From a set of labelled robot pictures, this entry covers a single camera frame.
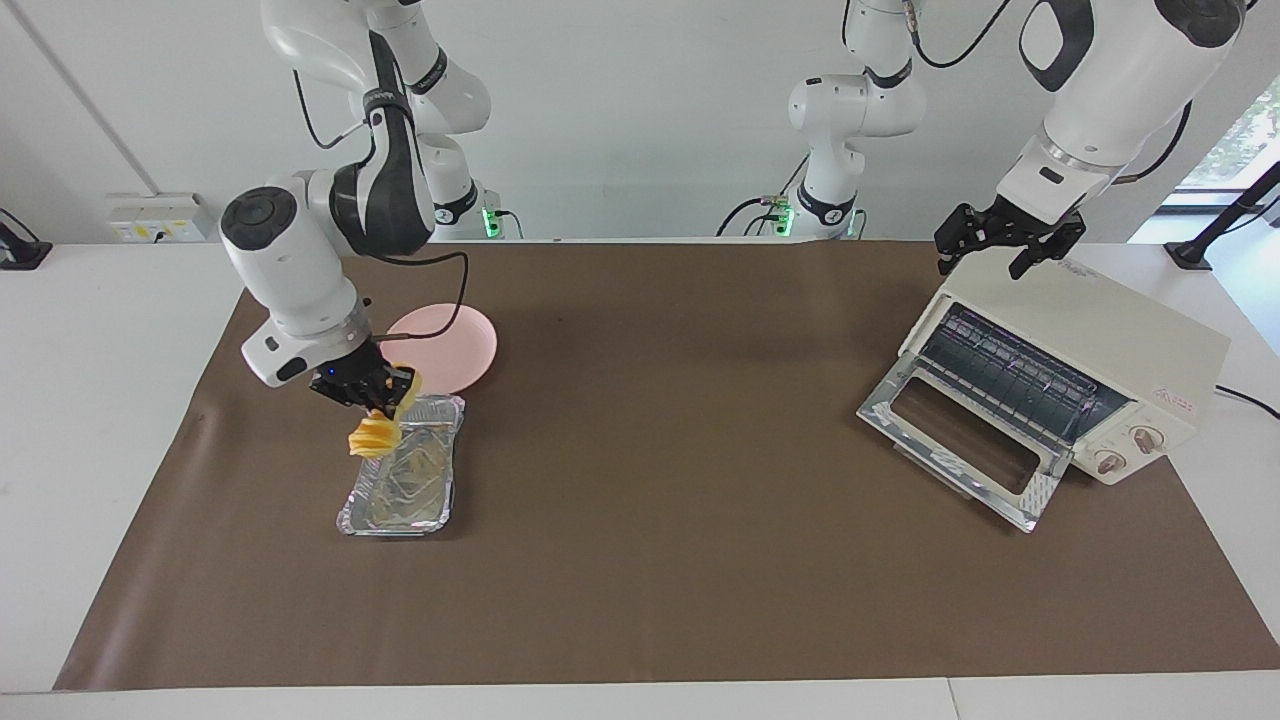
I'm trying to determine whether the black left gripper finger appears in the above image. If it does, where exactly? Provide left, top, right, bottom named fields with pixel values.
left=1008, top=212, right=1088, bottom=281
left=935, top=203, right=979, bottom=277

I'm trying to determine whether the yellow sliced bread loaf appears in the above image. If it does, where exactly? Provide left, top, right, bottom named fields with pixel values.
left=348, top=368, right=426, bottom=459

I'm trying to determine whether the aluminium foil tray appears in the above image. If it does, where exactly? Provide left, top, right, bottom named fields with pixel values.
left=336, top=392, right=467, bottom=539

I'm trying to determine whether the cream toaster oven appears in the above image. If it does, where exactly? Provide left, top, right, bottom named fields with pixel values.
left=898, top=247, right=1232, bottom=487

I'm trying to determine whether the metal oven rack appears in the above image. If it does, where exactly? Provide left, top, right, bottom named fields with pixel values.
left=920, top=305, right=1106, bottom=441

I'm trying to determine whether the glass oven door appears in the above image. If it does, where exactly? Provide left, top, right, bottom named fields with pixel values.
left=857, top=352, right=1073, bottom=534

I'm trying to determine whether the pink round plate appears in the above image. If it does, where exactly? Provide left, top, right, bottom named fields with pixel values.
left=385, top=304, right=499, bottom=394

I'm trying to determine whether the black stand with clamp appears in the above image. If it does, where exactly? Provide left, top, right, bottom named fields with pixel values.
left=1163, top=160, right=1280, bottom=272

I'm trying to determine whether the brown table mat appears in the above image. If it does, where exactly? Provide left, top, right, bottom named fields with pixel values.
left=52, top=240, right=1280, bottom=693

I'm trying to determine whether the black table clamp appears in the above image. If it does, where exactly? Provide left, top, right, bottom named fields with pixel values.
left=0, top=208, right=53, bottom=271

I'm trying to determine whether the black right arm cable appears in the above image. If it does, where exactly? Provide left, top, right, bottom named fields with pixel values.
left=293, top=65, right=470, bottom=346

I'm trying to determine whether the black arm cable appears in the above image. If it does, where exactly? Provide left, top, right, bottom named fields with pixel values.
left=293, top=65, right=470, bottom=346
left=900, top=0, right=1194, bottom=186

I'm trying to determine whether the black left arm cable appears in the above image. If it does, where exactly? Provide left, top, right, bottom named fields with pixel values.
left=900, top=0, right=1194, bottom=186

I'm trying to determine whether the black base cable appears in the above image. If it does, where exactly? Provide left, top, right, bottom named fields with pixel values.
left=715, top=195, right=793, bottom=238

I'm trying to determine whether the black oven power cord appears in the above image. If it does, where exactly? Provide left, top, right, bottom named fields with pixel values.
left=1213, top=385, right=1280, bottom=421

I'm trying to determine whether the white wall power outlet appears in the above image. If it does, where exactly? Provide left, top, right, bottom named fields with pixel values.
left=105, top=193, right=206, bottom=244

